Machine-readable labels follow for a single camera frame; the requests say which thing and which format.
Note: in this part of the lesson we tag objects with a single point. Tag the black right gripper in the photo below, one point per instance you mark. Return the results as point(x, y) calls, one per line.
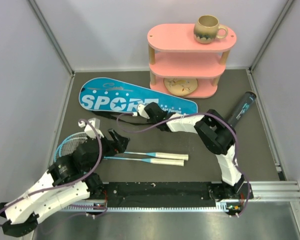
point(150, 120)

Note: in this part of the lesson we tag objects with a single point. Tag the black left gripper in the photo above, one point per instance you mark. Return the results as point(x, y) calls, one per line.
point(120, 147)

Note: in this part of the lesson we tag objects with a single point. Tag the blue sport racket bag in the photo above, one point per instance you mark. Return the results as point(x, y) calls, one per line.
point(112, 95)

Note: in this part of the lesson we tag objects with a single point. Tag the black shuttlecock tube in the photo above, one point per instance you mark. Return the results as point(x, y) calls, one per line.
point(242, 106)

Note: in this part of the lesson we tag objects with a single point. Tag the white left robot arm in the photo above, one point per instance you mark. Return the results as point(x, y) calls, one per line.
point(69, 179)

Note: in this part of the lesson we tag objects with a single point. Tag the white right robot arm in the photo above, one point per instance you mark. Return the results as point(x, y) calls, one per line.
point(217, 134)

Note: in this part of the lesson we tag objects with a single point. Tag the blue badminton racket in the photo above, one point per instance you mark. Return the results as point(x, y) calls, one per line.
point(156, 161)
point(170, 156)

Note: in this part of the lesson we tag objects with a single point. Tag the round painted beige coaster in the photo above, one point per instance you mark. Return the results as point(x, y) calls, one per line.
point(180, 86)

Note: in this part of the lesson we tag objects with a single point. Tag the pink three-tier shelf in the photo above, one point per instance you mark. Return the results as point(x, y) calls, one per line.
point(174, 53)

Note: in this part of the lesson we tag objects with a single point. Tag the beige ceramic mug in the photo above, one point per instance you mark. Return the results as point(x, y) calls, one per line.
point(208, 28)

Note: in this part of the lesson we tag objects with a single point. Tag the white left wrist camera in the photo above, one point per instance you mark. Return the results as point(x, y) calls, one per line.
point(92, 129)

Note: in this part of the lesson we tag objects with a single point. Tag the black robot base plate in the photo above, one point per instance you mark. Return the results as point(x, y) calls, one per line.
point(163, 194)

